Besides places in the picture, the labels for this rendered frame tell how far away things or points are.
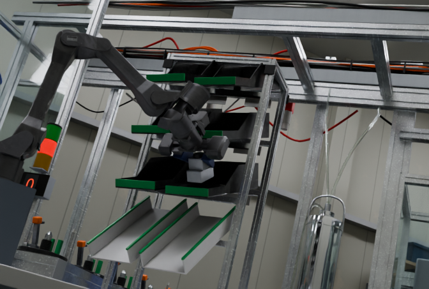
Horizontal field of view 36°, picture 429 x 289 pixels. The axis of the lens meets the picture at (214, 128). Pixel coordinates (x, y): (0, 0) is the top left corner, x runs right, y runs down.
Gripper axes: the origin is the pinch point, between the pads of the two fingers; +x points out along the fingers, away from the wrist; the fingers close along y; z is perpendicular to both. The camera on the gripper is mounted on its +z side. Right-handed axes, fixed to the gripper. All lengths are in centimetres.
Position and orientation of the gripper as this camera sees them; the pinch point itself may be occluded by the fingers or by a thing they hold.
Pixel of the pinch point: (200, 157)
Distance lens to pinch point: 172.2
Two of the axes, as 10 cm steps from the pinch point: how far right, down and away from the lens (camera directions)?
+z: 3.5, -7.6, 5.4
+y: -8.6, -0.4, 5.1
